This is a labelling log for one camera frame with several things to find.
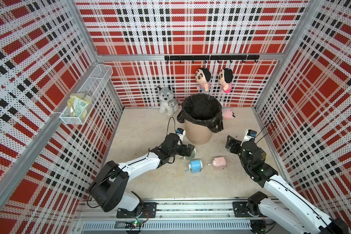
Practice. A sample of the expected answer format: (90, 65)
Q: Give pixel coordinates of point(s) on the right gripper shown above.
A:
(237, 144)

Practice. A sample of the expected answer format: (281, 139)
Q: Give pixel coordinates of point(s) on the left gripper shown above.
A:
(184, 152)

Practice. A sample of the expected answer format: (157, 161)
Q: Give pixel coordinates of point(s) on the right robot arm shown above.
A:
(299, 216)

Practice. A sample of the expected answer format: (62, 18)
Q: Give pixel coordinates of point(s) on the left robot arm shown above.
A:
(108, 188)

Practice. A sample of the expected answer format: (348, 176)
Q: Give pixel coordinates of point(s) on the pink plush toy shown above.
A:
(228, 113)

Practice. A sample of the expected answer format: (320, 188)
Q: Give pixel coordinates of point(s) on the black trash bag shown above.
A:
(204, 110)

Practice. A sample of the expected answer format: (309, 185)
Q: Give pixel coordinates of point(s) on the grey husky plush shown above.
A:
(168, 103)

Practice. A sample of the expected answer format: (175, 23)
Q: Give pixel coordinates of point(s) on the right hanging cartoon doll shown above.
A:
(225, 78)

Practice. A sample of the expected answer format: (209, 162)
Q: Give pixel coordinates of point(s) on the hanging cartoon doll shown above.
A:
(225, 78)
(203, 77)

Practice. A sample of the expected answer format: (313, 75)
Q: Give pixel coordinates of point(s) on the left hanging cartoon doll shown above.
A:
(203, 77)

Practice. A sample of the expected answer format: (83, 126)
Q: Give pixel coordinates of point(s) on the yellow green packet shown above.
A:
(77, 105)

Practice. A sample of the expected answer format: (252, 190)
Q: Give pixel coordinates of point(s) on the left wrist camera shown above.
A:
(181, 133)

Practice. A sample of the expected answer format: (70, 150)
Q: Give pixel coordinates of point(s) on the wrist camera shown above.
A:
(181, 133)
(250, 135)

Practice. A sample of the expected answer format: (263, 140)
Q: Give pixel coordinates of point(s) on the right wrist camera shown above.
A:
(250, 135)

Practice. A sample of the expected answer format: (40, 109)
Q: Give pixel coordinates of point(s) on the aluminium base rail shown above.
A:
(187, 215)

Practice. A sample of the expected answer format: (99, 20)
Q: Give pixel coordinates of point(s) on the black hook rail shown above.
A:
(211, 57)

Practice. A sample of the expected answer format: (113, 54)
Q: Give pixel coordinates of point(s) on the white wire wall basket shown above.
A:
(94, 84)

